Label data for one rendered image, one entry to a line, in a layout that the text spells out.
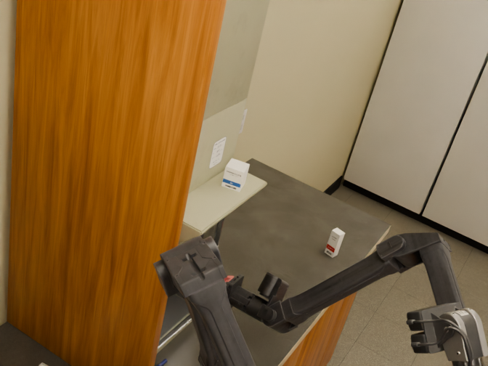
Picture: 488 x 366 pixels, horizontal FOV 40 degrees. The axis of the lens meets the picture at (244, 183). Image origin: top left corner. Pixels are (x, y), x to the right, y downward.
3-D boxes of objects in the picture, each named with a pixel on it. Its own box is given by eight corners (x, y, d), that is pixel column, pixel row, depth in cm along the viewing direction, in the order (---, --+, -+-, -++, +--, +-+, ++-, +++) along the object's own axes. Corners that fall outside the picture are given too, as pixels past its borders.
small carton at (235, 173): (221, 186, 169) (225, 165, 166) (226, 177, 174) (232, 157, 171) (239, 192, 169) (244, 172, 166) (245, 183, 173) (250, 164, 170)
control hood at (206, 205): (155, 244, 160) (160, 210, 155) (225, 194, 185) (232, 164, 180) (193, 266, 156) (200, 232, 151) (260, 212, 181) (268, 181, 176)
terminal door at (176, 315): (136, 363, 182) (157, 249, 161) (200, 308, 206) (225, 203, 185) (139, 364, 182) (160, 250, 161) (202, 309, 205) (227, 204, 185)
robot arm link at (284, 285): (269, 323, 169) (287, 332, 175) (290, 283, 171) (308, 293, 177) (239, 305, 178) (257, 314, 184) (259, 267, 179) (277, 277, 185)
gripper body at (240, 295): (238, 271, 183) (261, 284, 180) (230, 301, 188) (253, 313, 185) (226, 282, 178) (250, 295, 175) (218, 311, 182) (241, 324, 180)
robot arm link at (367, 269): (407, 248, 154) (425, 264, 162) (398, 229, 158) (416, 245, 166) (260, 327, 169) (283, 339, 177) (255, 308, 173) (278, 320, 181)
